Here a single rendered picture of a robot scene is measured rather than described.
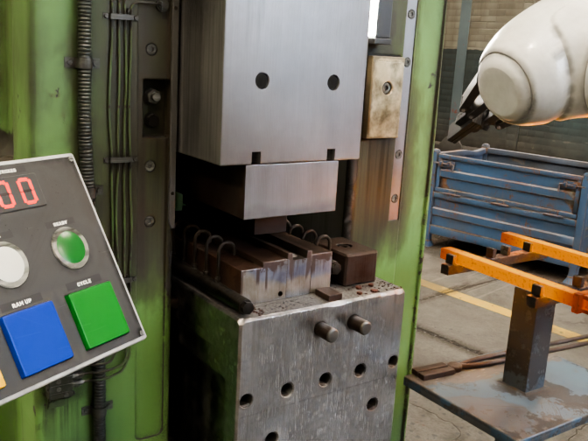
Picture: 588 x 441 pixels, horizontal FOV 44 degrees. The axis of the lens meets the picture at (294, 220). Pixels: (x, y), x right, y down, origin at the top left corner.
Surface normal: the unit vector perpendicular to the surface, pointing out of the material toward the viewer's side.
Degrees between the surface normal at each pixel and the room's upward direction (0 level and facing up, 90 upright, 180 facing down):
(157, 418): 90
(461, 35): 90
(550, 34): 47
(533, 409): 0
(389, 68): 90
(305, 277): 90
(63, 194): 60
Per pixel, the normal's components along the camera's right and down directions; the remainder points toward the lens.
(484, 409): 0.06, -0.97
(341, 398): 0.58, 0.22
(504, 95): -0.83, 0.43
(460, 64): -0.76, 0.11
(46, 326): 0.78, -0.35
